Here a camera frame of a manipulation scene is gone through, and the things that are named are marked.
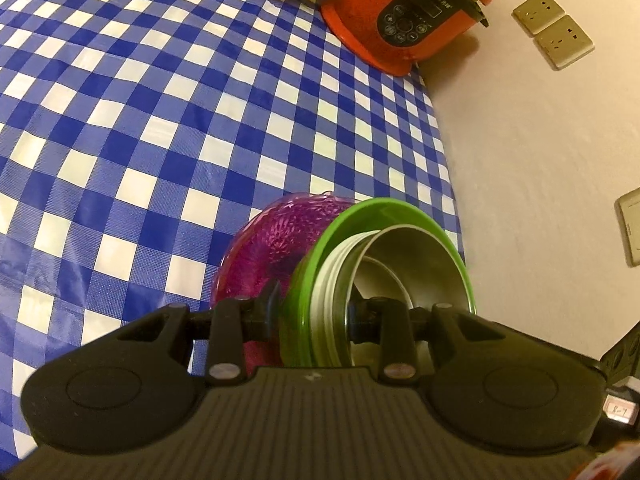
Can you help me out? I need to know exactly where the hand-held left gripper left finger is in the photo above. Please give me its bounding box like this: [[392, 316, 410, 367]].
[[131, 279, 283, 387]]

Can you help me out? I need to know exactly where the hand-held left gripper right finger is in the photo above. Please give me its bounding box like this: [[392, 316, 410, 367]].
[[347, 297, 507, 387]]

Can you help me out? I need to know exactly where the white plastic bowl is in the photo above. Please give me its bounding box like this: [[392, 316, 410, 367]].
[[307, 230, 384, 368]]

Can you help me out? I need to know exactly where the purple transparent plastic plate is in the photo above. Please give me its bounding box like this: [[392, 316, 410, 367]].
[[209, 192, 359, 377]]

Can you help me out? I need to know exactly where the stainless steel bowl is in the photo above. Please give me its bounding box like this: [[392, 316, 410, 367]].
[[335, 224, 464, 367]]

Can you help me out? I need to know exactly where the green plastic bowl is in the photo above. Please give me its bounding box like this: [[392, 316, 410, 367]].
[[278, 197, 475, 369]]

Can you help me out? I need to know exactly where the blue white checkered tablecloth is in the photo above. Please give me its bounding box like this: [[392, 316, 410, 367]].
[[0, 0, 464, 462]]

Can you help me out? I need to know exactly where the red electric pressure cooker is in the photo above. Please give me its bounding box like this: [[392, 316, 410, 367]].
[[319, 0, 501, 77]]

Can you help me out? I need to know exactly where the beige wall outlet plate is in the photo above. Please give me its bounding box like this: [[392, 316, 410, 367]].
[[614, 191, 640, 267]]

